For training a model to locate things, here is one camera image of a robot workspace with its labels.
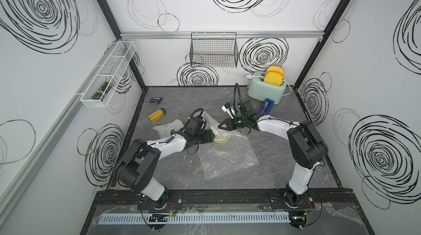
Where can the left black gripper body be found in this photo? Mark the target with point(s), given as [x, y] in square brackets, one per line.
[195, 137]

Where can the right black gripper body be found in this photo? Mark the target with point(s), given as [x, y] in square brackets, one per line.
[239, 122]

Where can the yellow green patterned bowl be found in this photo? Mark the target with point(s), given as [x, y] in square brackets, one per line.
[221, 136]

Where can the bubble wrap sheet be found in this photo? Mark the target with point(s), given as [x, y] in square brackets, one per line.
[218, 160]
[165, 129]

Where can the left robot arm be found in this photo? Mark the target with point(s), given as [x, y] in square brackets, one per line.
[136, 167]

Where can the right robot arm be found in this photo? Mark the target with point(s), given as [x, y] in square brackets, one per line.
[307, 145]

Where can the blue tape dispenser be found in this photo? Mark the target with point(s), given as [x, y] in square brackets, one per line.
[267, 106]

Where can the mint green toaster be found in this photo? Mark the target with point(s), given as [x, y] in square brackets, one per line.
[260, 90]

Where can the yellow bottle black cap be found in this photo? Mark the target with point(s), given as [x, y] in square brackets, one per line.
[155, 116]

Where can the small black clip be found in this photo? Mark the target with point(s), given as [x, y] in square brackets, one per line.
[156, 100]

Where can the front yellow sponge toast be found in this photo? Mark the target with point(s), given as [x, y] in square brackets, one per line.
[274, 78]

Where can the yellow sponge toast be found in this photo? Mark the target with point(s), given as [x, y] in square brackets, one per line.
[276, 69]
[274, 78]

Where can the rear yellow sponge toast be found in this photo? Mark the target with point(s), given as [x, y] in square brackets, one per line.
[276, 69]

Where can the dark bottle in shelf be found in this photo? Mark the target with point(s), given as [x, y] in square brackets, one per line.
[103, 90]

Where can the black wire wall basket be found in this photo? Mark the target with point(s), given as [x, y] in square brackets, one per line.
[214, 49]

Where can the white slotted cable duct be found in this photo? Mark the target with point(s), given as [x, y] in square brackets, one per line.
[195, 218]

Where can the white wire wall shelf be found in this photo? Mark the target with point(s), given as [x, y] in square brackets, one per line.
[117, 59]

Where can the black front mounting rail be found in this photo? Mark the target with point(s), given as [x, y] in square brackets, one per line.
[223, 196]

